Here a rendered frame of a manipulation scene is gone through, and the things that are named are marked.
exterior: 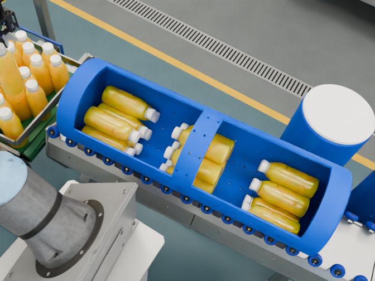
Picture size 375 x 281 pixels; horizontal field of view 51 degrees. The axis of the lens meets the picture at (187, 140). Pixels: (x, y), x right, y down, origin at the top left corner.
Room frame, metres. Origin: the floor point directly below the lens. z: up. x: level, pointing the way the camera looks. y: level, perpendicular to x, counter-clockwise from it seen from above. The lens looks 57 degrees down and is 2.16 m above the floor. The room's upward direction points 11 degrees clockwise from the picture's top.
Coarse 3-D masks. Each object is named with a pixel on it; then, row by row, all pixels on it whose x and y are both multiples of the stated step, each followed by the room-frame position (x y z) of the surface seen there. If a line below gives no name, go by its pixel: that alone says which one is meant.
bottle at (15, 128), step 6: (12, 114) 0.66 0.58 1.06; (0, 120) 0.64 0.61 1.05; (6, 120) 0.64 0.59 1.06; (12, 120) 0.65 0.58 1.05; (18, 120) 0.66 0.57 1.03; (0, 126) 0.63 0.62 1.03; (6, 126) 0.63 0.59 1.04; (12, 126) 0.64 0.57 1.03; (18, 126) 0.65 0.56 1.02; (6, 132) 0.62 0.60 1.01; (12, 132) 0.63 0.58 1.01; (18, 132) 0.64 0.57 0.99; (12, 138) 0.62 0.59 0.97; (24, 144) 0.64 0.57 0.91
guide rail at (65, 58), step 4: (12, 32) 1.09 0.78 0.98; (36, 44) 1.06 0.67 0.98; (36, 48) 1.06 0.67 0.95; (40, 48) 1.05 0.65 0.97; (64, 56) 1.02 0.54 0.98; (64, 60) 1.02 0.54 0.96; (68, 60) 1.02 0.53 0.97; (72, 60) 1.01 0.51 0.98; (72, 64) 1.01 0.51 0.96; (76, 64) 1.01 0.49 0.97; (80, 64) 1.00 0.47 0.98
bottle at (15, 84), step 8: (0, 56) 0.71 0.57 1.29; (8, 56) 0.72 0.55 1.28; (0, 64) 0.69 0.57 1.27; (8, 64) 0.71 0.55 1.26; (16, 64) 0.73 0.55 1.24; (0, 72) 0.69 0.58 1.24; (8, 72) 0.70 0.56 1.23; (16, 72) 0.72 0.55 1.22; (0, 80) 0.69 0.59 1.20; (8, 80) 0.69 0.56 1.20; (16, 80) 0.71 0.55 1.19; (8, 88) 0.69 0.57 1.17; (16, 88) 0.70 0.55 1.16
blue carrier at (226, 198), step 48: (96, 96) 0.82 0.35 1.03; (144, 96) 0.85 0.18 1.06; (96, 144) 0.59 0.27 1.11; (144, 144) 0.71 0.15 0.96; (192, 144) 0.59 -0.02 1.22; (240, 144) 0.74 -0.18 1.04; (288, 144) 0.66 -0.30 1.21; (192, 192) 0.50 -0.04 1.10; (240, 192) 0.60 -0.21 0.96; (336, 192) 0.52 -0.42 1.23; (288, 240) 0.41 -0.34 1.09
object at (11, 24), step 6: (0, 0) 0.71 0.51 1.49; (0, 6) 0.70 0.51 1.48; (0, 12) 0.70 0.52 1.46; (6, 12) 0.73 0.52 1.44; (12, 12) 0.73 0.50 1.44; (0, 18) 0.70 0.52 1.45; (6, 18) 0.71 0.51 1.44; (0, 24) 0.69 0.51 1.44; (6, 24) 0.71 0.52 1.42; (12, 24) 0.72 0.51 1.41; (0, 30) 0.69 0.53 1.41; (6, 30) 0.70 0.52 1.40; (12, 30) 0.72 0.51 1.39; (0, 36) 0.68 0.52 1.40
